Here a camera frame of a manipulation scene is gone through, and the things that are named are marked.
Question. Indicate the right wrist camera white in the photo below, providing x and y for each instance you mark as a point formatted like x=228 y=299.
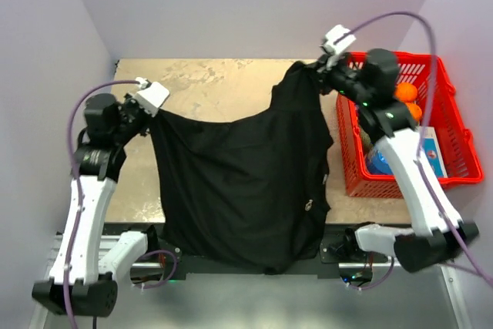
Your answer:
x=336 y=42

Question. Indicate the small gold brooch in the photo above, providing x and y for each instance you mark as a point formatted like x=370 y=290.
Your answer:
x=308 y=205

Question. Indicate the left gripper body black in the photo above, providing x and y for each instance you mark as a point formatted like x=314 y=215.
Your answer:
x=135 y=119

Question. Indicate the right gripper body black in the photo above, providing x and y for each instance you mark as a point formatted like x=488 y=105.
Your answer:
x=336 y=74

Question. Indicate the upper orange fruit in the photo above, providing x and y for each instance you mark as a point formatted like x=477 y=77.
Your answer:
x=406 y=92

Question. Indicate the orange fruit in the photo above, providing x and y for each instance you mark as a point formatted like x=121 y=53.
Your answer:
x=406 y=92
x=415 y=111

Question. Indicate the red plastic basket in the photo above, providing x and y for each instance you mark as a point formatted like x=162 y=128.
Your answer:
x=461 y=161

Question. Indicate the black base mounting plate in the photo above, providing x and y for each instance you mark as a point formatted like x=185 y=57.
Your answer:
x=335 y=257

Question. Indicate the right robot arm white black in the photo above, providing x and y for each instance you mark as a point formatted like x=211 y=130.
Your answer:
x=437 y=232

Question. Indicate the lower orange fruit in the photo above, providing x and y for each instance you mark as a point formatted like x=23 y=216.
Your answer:
x=415 y=111

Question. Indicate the aluminium rail frame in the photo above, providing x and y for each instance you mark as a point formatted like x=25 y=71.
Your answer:
x=178 y=290

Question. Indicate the white blue booklet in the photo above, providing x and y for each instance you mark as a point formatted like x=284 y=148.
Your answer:
x=433 y=153

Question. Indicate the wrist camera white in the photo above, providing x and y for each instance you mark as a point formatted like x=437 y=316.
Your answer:
x=151 y=95
x=336 y=42

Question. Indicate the black garment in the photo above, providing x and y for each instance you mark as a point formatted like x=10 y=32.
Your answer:
x=235 y=192

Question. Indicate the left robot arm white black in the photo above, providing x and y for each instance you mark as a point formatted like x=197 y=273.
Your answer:
x=81 y=281

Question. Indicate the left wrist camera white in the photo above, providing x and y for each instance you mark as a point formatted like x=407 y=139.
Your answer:
x=151 y=95

